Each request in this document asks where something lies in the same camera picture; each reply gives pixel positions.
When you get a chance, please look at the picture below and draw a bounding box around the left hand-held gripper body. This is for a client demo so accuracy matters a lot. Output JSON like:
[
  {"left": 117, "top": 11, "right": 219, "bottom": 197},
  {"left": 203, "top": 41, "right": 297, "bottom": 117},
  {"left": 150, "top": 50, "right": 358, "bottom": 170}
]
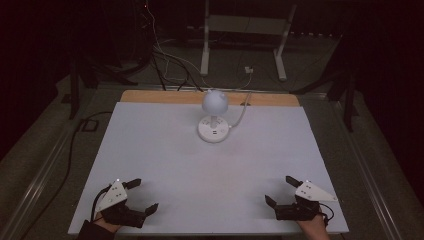
[{"left": 95, "top": 179, "right": 148, "bottom": 229}]

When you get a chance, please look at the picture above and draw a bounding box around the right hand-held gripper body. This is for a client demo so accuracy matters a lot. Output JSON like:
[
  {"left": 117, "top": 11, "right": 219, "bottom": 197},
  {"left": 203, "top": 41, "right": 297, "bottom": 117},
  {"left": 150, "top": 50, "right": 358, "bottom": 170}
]
[{"left": 274, "top": 180, "right": 339, "bottom": 221}]

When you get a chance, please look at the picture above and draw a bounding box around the person's right hand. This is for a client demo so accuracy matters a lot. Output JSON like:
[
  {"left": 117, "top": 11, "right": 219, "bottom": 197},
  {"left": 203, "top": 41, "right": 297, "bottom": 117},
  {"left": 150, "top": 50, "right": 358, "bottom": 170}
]
[{"left": 296, "top": 213, "right": 330, "bottom": 235}]

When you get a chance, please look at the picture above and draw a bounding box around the person's left hand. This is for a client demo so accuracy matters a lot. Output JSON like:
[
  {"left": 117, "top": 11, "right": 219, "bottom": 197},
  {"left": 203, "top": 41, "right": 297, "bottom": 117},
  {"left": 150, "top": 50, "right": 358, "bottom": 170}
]
[{"left": 93, "top": 212, "right": 122, "bottom": 234}]

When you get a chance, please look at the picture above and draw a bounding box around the white table cover sheet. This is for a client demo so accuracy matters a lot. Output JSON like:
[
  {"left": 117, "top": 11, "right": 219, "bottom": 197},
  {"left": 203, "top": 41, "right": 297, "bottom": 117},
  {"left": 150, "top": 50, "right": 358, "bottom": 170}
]
[{"left": 67, "top": 101, "right": 350, "bottom": 236}]

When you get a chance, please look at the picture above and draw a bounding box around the black floor box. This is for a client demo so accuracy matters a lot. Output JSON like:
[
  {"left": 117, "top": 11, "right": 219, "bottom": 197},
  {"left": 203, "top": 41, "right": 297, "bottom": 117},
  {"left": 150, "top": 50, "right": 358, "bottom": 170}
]
[{"left": 80, "top": 119, "right": 100, "bottom": 133}]

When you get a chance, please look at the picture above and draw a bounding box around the white table lamp round base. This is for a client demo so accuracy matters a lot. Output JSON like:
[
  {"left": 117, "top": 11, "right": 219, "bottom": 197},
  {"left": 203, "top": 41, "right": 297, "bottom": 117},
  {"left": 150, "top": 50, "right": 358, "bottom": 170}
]
[{"left": 197, "top": 88, "right": 231, "bottom": 144}]

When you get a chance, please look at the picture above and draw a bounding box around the black metal stand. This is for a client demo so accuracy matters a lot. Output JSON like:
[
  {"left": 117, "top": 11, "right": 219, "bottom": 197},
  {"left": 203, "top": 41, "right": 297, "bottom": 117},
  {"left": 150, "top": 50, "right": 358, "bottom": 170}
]
[
  {"left": 289, "top": 63, "right": 360, "bottom": 133},
  {"left": 67, "top": 49, "right": 152, "bottom": 120}
]

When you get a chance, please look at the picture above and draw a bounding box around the white metal stand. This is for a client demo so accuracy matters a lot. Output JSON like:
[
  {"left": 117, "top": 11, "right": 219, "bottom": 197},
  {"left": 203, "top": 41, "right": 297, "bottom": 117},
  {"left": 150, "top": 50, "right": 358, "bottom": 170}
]
[{"left": 199, "top": 0, "right": 298, "bottom": 82}]

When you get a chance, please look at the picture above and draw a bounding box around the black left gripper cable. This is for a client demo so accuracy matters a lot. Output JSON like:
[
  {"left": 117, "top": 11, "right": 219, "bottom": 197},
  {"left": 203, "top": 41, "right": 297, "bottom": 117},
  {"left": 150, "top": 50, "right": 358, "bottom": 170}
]
[{"left": 90, "top": 185, "right": 112, "bottom": 222}]

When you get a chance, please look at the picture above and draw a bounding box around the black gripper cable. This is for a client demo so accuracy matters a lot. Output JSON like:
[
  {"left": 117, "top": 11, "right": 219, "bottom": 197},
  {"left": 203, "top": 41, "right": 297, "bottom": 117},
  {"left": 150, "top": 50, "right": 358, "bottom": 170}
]
[
  {"left": 90, "top": 185, "right": 112, "bottom": 222},
  {"left": 318, "top": 201, "right": 336, "bottom": 228}
]

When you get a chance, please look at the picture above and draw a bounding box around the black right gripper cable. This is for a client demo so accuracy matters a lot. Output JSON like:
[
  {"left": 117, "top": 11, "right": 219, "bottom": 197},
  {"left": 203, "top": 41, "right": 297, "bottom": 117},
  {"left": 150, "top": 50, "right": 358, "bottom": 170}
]
[{"left": 318, "top": 201, "right": 336, "bottom": 228}]

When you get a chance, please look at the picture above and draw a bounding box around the long black floor cable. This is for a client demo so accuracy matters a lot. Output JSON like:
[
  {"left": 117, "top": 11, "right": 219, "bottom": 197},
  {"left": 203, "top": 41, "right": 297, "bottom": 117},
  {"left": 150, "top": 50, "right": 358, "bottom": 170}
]
[{"left": 18, "top": 110, "right": 114, "bottom": 240}]

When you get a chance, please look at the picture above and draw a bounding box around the metal floor rail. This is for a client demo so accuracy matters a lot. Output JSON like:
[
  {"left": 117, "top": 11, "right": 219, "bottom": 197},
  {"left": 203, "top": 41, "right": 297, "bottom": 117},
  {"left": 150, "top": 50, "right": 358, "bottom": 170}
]
[
  {"left": 0, "top": 128, "right": 83, "bottom": 240},
  {"left": 329, "top": 99, "right": 406, "bottom": 240}
]

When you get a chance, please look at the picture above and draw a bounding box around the white lamp cable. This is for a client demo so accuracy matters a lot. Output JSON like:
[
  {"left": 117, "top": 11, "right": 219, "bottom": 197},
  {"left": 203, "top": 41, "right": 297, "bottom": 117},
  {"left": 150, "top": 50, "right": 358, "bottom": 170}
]
[{"left": 228, "top": 91, "right": 253, "bottom": 129}]

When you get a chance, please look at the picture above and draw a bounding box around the bundle of black floor cables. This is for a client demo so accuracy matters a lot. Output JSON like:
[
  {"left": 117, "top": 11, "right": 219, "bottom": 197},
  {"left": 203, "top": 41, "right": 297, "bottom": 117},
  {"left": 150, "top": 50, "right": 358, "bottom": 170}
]
[{"left": 150, "top": 46, "right": 205, "bottom": 93}]

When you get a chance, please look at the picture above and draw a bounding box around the thin white floor cable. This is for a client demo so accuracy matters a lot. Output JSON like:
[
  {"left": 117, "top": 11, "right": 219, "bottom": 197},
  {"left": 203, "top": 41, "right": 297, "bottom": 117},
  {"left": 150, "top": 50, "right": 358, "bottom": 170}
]
[{"left": 143, "top": 0, "right": 253, "bottom": 92}]

